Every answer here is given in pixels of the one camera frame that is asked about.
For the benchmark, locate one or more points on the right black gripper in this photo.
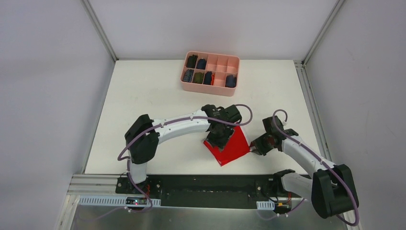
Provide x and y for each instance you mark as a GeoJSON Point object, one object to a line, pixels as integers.
{"type": "Point", "coordinates": [261, 144]}

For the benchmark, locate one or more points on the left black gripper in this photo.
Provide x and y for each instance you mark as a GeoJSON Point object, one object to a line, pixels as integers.
{"type": "Point", "coordinates": [217, 139]}

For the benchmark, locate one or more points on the red underwear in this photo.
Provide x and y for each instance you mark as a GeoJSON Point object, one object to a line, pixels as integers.
{"type": "Point", "coordinates": [236, 147]}

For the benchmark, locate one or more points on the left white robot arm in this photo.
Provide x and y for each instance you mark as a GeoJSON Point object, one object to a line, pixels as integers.
{"type": "Point", "coordinates": [145, 134]}

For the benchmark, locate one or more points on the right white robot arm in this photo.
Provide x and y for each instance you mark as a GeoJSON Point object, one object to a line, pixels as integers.
{"type": "Point", "coordinates": [330, 187]}

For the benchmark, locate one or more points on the dark blue rolled underwear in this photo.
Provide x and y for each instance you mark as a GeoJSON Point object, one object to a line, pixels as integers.
{"type": "Point", "coordinates": [231, 81]}

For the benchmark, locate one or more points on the blue orange rolled underwear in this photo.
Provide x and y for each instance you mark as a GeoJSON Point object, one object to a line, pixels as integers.
{"type": "Point", "coordinates": [209, 78]}

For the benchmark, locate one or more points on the olive green rolled underwear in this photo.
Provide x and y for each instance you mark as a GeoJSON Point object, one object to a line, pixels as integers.
{"type": "Point", "coordinates": [198, 78]}

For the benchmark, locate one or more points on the blue striped rolled underwear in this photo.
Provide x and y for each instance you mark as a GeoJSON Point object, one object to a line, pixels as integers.
{"type": "Point", "coordinates": [188, 75]}

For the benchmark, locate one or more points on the navy rolled underwear top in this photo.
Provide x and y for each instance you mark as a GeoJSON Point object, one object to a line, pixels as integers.
{"type": "Point", "coordinates": [201, 64]}

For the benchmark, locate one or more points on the black rolled underwear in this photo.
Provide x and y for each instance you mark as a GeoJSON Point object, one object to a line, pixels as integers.
{"type": "Point", "coordinates": [191, 61]}

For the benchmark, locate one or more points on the pink compartment organizer box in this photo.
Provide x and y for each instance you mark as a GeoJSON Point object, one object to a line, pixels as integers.
{"type": "Point", "coordinates": [222, 65]}

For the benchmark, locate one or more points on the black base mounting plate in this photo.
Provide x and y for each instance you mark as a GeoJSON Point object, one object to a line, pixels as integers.
{"type": "Point", "coordinates": [233, 200]}

